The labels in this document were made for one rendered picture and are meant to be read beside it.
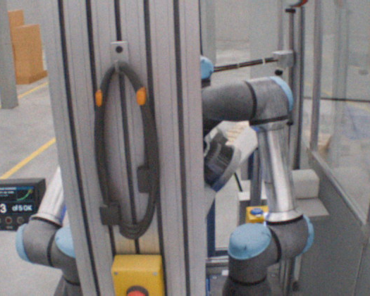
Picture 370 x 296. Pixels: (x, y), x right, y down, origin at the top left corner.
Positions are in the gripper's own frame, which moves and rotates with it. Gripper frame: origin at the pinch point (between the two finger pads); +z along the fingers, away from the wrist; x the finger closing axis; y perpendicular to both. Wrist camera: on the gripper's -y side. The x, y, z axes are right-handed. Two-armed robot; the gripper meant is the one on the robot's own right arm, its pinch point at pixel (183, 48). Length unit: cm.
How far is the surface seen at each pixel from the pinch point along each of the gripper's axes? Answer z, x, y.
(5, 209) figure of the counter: -31, -78, 49
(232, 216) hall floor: 135, 64, 164
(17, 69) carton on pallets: 793, -212, 131
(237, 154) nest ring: -1, 23, 50
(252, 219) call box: -46, 15, 58
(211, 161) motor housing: -3, 10, 51
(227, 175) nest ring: -8, 16, 57
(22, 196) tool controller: -31, -70, 44
